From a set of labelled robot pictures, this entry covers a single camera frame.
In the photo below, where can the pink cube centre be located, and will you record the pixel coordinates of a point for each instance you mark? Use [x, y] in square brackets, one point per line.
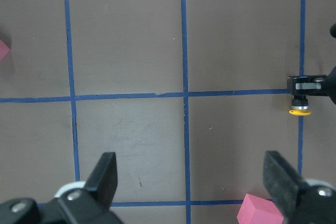
[258, 210]

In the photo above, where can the pink cube far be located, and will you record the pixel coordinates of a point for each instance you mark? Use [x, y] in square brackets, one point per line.
[4, 49]

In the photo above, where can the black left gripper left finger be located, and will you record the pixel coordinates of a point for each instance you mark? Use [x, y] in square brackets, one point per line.
[103, 180]

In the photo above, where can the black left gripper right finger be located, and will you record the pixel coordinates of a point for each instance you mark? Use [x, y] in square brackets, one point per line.
[283, 183]

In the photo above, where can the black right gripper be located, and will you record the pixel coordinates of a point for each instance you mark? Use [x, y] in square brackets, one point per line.
[315, 85]

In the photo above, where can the pink cube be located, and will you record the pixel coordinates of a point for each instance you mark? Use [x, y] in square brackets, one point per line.
[258, 210]
[4, 49]

